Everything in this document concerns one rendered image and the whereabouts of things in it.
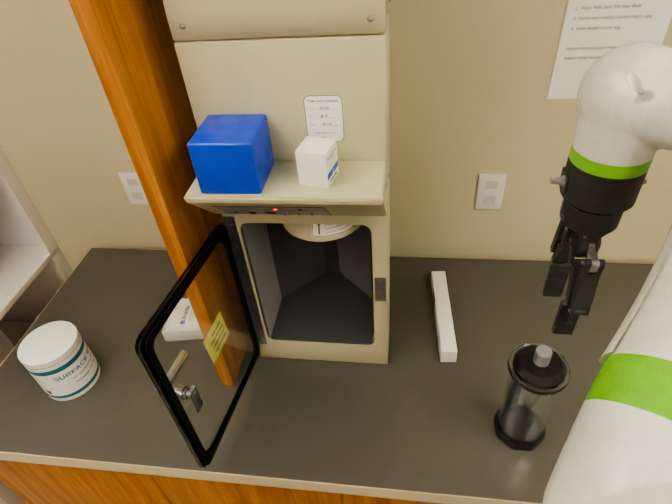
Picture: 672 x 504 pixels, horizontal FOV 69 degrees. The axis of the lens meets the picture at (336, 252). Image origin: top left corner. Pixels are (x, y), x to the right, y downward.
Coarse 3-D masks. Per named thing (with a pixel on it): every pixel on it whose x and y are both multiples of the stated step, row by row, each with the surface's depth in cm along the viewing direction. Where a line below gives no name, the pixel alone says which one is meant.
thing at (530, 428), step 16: (512, 352) 92; (512, 368) 89; (512, 384) 91; (528, 384) 86; (560, 384) 86; (512, 400) 93; (528, 400) 89; (544, 400) 88; (512, 416) 95; (528, 416) 92; (544, 416) 92; (512, 432) 98; (528, 432) 96
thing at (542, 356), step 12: (528, 348) 90; (540, 348) 87; (516, 360) 89; (528, 360) 88; (540, 360) 86; (552, 360) 88; (528, 372) 87; (540, 372) 86; (552, 372) 86; (564, 372) 87; (540, 384) 86; (552, 384) 86
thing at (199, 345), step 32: (224, 256) 94; (192, 288) 84; (224, 288) 96; (192, 320) 85; (224, 320) 97; (160, 352) 77; (192, 352) 87; (224, 352) 99; (192, 384) 88; (224, 384) 101; (192, 416) 89; (224, 416) 103
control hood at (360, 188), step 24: (288, 168) 82; (360, 168) 80; (384, 168) 80; (192, 192) 78; (264, 192) 77; (288, 192) 76; (312, 192) 76; (336, 192) 75; (360, 192) 75; (384, 192) 76
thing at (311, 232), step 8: (288, 224) 100; (296, 224) 98; (304, 224) 97; (312, 224) 96; (320, 224) 96; (328, 224) 96; (336, 224) 96; (296, 232) 98; (304, 232) 97; (312, 232) 96; (320, 232) 96; (328, 232) 96; (336, 232) 97; (344, 232) 97; (312, 240) 97; (320, 240) 97; (328, 240) 97
